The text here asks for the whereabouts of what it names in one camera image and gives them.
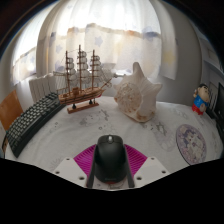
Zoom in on round purple printed mouse pad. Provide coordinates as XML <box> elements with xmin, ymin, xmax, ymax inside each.
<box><xmin>175</xmin><ymin>123</ymin><xmax>208</xmax><ymax>166</ymax></box>

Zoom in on wooden model sailing ship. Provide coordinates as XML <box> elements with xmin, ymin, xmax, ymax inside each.
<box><xmin>53</xmin><ymin>44</ymin><xmax>113</xmax><ymax>115</ymax></box>

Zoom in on white printed tablecloth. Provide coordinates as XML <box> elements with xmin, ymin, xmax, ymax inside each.
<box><xmin>3</xmin><ymin>96</ymin><xmax>224</xmax><ymax>174</ymax></box>

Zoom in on brown wooden chair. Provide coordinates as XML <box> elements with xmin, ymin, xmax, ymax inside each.
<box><xmin>0</xmin><ymin>89</ymin><xmax>24</xmax><ymax>132</ymax></box>

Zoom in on cartoon boy figurine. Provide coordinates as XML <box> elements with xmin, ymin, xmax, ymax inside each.
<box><xmin>191</xmin><ymin>83</ymin><xmax>212</xmax><ymax>116</ymax></box>

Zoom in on black computer mouse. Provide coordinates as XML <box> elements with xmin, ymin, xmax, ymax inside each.
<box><xmin>93</xmin><ymin>134</ymin><xmax>129</xmax><ymax>185</ymax></box>

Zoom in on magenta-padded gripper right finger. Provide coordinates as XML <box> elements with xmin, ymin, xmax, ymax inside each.
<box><xmin>123</xmin><ymin>143</ymin><xmax>171</xmax><ymax>189</ymax></box>

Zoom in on large white conch shell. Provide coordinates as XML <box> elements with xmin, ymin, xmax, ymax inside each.
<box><xmin>113</xmin><ymin>61</ymin><xmax>163</xmax><ymax>124</ymax></box>

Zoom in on black keyboard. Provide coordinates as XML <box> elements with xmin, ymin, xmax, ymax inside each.
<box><xmin>4</xmin><ymin>92</ymin><xmax>66</xmax><ymax>159</ymax></box>

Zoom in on white sheer star-print curtain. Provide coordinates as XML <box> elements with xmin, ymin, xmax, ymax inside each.
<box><xmin>11</xmin><ymin>0</ymin><xmax>178</xmax><ymax>84</ymax></box>

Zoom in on white radiator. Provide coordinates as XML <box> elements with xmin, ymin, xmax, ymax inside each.
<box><xmin>28</xmin><ymin>73</ymin><xmax>68</xmax><ymax>104</ymax></box>

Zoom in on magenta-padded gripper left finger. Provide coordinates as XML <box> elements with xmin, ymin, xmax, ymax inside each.
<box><xmin>53</xmin><ymin>143</ymin><xmax>98</xmax><ymax>189</ymax></box>

